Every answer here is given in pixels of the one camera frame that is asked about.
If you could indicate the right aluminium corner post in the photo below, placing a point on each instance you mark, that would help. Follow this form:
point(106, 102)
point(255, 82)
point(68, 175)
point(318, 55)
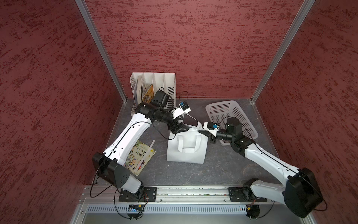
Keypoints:
point(293, 29)

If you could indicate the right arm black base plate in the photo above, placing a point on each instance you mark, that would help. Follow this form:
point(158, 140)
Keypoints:
point(240, 195)

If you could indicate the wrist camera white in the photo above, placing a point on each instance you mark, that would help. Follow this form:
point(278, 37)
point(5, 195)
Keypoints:
point(182, 109)
point(212, 128)

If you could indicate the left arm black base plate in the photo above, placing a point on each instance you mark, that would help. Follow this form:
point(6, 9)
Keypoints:
point(144, 194)

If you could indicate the white desktop file organizer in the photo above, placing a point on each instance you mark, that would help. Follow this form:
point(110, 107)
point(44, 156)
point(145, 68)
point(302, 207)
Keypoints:
point(144, 85)

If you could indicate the aluminium corner post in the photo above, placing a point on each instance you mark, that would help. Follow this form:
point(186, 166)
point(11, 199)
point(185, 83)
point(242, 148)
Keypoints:
point(83, 8)
point(293, 29)

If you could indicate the white booklet in organizer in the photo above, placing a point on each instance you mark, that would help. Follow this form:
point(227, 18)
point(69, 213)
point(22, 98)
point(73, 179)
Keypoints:
point(138, 90)

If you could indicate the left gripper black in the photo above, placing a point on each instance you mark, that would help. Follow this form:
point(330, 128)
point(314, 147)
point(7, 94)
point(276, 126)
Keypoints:
point(175, 129)

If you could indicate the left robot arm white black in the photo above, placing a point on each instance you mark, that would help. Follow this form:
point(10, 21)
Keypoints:
point(109, 165)

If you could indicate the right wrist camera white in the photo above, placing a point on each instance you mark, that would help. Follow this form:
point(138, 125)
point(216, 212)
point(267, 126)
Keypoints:
point(212, 128)

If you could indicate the yellow book in organizer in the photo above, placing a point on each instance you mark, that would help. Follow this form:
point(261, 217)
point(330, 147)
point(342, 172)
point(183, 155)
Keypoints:
point(148, 94)

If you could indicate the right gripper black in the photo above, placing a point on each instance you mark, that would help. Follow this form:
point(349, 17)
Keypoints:
point(213, 139)

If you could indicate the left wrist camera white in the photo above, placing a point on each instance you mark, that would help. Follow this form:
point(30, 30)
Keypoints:
point(182, 109)

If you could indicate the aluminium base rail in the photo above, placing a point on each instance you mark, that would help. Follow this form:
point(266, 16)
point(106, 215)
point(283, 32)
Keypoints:
point(205, 194)

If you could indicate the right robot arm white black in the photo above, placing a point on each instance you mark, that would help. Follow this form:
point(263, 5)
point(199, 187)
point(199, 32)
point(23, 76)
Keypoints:
point(297, 188)

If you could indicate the left aluminium corner post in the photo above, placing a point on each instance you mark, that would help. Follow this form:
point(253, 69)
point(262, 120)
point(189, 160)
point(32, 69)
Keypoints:
point(83, 8)

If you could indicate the colourful children's book on table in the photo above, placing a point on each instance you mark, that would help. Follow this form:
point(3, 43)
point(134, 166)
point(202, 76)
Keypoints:
point(139, 156)

